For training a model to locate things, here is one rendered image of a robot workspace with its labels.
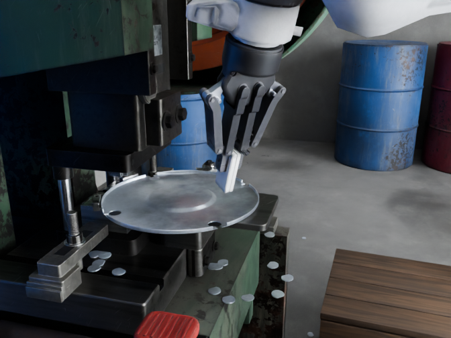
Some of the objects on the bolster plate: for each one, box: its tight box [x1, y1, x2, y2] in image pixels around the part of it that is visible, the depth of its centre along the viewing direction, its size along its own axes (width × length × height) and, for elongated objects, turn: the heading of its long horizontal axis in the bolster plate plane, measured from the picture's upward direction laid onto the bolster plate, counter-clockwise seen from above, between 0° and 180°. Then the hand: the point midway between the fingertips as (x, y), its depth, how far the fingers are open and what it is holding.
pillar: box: [58, 179, 74, 231], centre depth 84 cm, size 2×2×14 cm
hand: (227, 168), depth 71 cm, fingers closed
